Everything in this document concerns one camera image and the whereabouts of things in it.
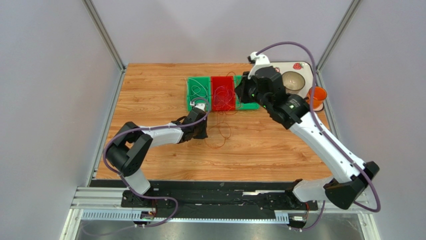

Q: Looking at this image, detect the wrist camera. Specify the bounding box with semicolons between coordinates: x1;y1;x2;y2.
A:
189;101;207;112
247;51;271;79

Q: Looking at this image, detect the red bin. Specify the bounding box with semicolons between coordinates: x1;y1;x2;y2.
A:
210;76;236;112

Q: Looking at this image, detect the right green bin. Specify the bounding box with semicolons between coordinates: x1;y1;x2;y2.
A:
233;75;259;111

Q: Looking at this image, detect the red cable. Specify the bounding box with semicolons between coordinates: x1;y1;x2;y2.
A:
204;113;233;150

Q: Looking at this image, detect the green bin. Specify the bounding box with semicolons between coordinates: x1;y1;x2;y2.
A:
233;75;259;111
186;76;212;111

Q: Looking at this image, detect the grey bowl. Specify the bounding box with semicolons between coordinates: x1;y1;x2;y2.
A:
281;71;306;94

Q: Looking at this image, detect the pink cable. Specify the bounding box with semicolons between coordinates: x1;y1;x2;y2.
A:
212;85;235;107

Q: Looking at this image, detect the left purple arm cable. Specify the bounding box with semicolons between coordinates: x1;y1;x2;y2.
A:
102;98;211;229

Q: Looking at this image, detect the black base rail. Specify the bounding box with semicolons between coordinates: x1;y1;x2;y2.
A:
120;180;321;220

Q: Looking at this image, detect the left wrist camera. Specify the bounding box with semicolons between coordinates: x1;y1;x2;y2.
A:
189;101;207;112

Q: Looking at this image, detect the orange cup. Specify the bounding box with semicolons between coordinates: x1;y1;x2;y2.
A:
305;86;328;111

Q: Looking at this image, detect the strawberry pattern tray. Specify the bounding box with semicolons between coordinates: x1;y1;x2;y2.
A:
271;61;314;98

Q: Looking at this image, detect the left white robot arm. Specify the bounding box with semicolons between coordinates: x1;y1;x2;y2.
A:
103;103;209;195

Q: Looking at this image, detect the orange cable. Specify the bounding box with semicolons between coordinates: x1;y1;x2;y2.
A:
212;71;244;116

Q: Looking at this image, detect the left green bin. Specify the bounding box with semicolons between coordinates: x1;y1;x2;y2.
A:
186;76;212;111

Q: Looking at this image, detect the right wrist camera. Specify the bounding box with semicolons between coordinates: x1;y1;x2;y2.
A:
247;51;271;79

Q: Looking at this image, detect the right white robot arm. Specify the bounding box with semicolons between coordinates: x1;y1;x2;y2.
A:
235;66;381;212

